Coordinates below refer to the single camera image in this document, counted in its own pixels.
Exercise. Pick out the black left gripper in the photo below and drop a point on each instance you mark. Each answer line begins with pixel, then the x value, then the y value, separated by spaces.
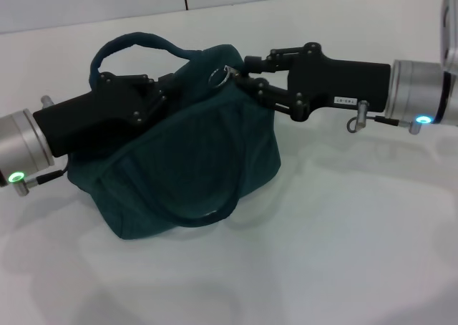
pixel 96 114

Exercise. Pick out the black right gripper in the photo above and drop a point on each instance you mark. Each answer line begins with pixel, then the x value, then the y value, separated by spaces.
pixel 340 85

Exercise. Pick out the teal fabric tote bag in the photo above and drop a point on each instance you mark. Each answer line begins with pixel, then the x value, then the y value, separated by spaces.
pixel 179 153

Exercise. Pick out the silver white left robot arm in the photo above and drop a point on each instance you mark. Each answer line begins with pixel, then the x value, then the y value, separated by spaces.
pixel 21 142

